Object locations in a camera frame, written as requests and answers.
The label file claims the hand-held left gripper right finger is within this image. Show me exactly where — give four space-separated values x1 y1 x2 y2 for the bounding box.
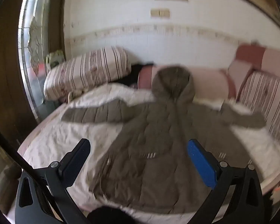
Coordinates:
187 139 265 224

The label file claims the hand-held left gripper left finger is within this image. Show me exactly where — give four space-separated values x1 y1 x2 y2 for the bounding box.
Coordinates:
15 138 91 224

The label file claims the olive hooded puffer jacket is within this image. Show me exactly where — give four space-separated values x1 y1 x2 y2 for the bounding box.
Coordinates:
61 66 266 215

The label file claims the white floral bed quilt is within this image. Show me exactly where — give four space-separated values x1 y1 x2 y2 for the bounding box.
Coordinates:
17 83 280 224

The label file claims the dark cloth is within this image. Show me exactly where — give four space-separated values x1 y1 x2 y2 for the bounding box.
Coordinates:
87 206 133 224

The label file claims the striped floral pillow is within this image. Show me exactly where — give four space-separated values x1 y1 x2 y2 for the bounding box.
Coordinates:
44 46 132 99

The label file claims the striped floral cushion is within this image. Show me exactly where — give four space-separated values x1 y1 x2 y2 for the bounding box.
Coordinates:
238 71 280 150

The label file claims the green floral cloth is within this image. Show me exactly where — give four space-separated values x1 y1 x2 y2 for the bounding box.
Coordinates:
46 50 65 68

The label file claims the black cloth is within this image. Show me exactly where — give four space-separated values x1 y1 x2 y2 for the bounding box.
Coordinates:
117 63 154 87

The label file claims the wooden wardrobe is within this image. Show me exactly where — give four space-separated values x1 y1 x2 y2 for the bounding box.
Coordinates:
0 0 40 145

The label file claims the pink and red cushion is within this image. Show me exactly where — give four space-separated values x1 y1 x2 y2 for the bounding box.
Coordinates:
227 44 280 80

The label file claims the black cable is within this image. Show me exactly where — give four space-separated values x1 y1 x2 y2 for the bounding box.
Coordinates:
0 121 68 224

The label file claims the beige wall switch plate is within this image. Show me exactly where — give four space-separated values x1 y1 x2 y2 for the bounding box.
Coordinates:
150 9 170 18

